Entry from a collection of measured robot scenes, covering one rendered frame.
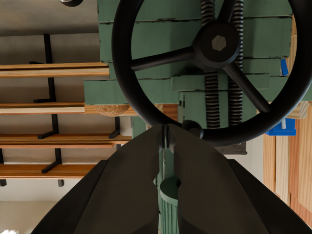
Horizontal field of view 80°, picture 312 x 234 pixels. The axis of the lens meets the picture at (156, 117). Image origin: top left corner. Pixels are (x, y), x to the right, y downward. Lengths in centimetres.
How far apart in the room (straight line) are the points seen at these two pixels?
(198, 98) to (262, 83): 12
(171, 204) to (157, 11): 54
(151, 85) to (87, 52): 273
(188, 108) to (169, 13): 23
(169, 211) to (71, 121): 276
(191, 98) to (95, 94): 24
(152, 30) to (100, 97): 20
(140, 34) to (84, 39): 275
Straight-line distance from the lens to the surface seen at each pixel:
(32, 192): 403
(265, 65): 51
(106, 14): 50
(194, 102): 36
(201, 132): 22
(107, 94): 47
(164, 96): 45
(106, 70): 251
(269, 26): 53
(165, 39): 47
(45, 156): 364
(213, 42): 27
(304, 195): 220
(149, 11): 49
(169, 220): 70
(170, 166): 76
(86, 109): 66
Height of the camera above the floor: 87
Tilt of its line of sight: 8 degrees up
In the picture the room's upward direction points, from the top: 179 degrees clockwise
